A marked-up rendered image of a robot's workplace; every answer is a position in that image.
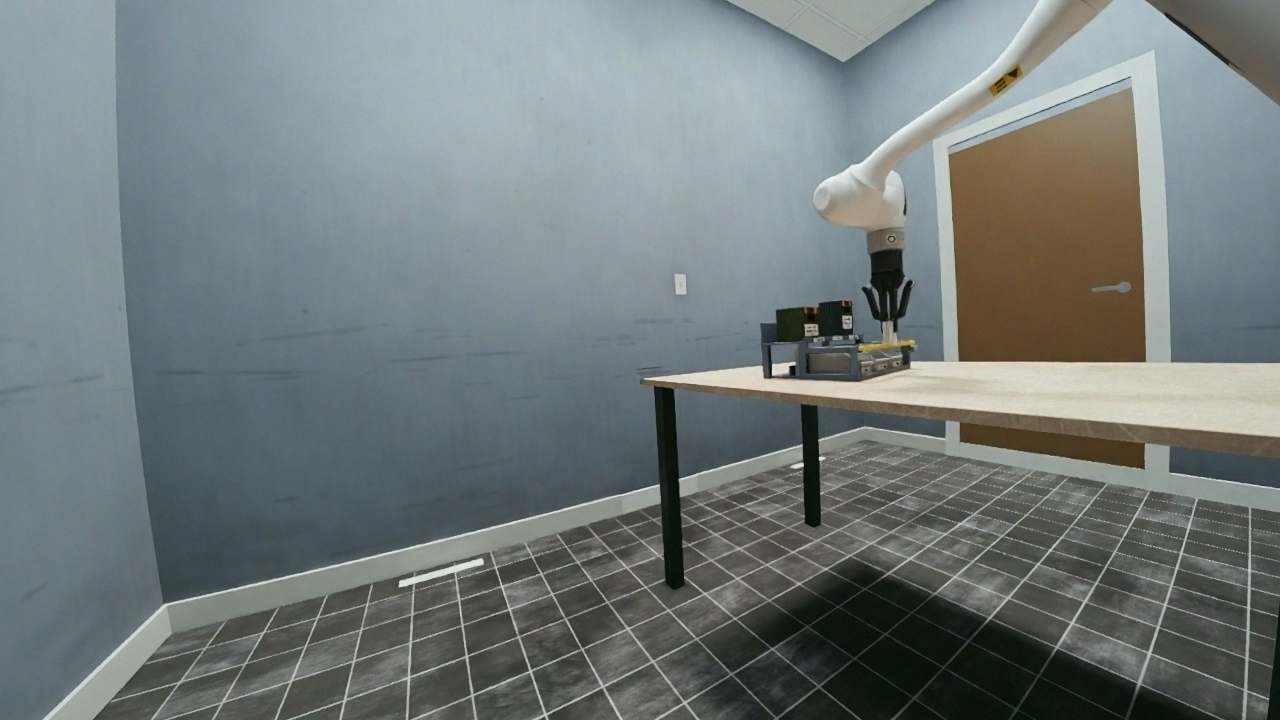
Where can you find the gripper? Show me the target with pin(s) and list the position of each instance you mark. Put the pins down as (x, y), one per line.
(887, 277)

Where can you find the dark green case with orange latches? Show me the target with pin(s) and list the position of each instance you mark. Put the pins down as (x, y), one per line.
(795, 323)

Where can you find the yellow long thin bar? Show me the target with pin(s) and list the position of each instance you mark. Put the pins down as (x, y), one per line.
(864, 348)

